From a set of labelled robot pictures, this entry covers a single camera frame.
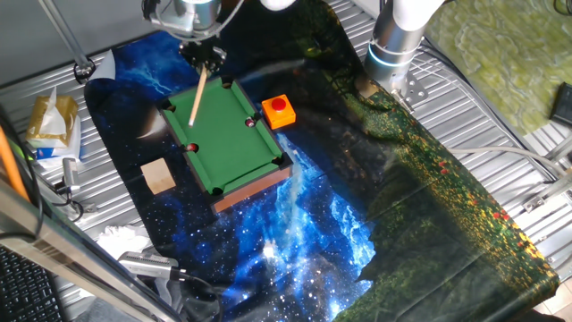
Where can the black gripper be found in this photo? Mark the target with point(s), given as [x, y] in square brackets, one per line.
[201, 48]

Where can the wooden pool cue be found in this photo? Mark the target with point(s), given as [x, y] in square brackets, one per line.
[198, 96]

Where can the red striped pool ball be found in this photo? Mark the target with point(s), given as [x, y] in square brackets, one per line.
[192, 147]

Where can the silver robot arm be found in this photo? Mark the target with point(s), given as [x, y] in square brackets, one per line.
[393, 49]

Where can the maroon pool ball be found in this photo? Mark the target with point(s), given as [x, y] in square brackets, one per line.
[250, 122]

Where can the mini green pool table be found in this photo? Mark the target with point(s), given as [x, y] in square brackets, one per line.
[223, 143]

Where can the orange box with red button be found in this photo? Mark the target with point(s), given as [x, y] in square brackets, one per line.
[279, 114]

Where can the wooden cube block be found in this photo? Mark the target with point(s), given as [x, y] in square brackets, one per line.
[157, 176]

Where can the thin metal pole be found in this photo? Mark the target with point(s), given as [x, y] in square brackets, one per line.
[64, 33]

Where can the yellow package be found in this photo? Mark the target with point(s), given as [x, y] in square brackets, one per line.
[71, 143]

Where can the gold tissue box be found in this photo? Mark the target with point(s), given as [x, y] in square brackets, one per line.
[49, 121]

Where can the crumpled white tissue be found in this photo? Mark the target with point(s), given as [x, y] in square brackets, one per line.
[123, 239]

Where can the galaxy and forest printed cloth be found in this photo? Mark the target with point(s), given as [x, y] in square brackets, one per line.
[290, 246]

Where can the orange stick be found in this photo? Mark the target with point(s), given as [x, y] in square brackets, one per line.
[9, 165]

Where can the black keyboard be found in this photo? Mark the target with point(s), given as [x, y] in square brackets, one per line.
[24, 290]

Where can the yellow green patterned mat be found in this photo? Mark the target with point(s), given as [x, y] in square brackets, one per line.
[500, 53]

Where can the black flat device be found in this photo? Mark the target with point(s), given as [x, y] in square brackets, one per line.
[564, 105]

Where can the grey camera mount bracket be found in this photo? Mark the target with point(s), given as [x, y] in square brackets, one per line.
[165, 24]

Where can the silver camera on small stand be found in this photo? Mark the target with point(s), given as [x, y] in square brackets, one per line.
[70, 172]

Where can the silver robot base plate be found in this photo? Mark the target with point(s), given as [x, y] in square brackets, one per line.
[413, 91]

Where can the foreground metal frame bar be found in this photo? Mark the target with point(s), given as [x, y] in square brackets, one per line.
[67, 250]

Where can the aluminium frame bar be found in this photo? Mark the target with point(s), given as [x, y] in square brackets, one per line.
[558, 188]

